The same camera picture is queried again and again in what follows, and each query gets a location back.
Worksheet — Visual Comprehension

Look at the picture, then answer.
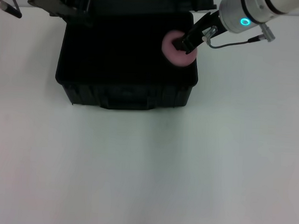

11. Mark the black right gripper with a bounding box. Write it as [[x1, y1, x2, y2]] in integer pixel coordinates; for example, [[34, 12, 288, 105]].
[[172, 8, 228, 57]]

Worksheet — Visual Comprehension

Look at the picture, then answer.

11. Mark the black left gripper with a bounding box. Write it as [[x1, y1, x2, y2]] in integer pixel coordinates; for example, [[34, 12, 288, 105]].
[[26, 0, 95, 29]]

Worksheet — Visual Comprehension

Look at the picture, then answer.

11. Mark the pink peach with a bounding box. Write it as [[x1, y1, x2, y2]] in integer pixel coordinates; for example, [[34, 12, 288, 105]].
[[161, 29, 199, 68]]

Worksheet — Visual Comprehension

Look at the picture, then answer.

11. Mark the black plastic carrying case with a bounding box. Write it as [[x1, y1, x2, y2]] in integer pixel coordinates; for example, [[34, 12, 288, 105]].
[[54, 0, 218, 114]]

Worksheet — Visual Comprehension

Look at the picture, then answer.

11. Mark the right arm cable with connector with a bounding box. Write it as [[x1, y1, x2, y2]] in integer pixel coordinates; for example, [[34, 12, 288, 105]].
[[201, 21, 277, 53]]

